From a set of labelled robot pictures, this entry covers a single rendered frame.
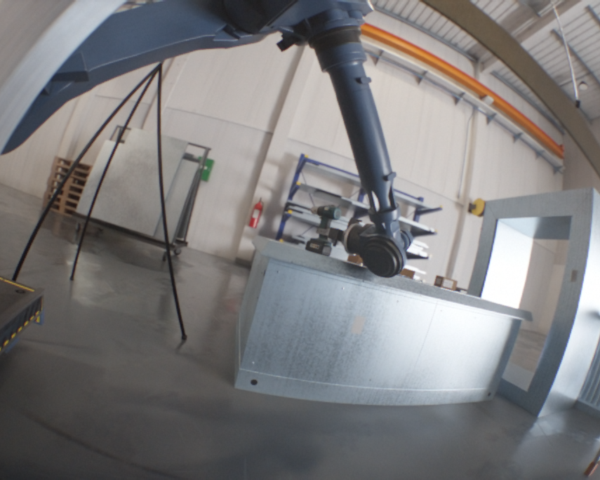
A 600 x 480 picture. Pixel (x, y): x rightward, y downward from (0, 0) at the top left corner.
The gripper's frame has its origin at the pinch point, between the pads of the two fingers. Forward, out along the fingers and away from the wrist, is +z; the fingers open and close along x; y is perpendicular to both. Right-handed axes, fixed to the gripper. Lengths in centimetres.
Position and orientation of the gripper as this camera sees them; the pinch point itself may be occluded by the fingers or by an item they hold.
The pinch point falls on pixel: (323, 232)
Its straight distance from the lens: 135.1
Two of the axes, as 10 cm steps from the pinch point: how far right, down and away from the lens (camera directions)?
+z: -6.9, -1.8, 7.0
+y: -2.7, 9.6, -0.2
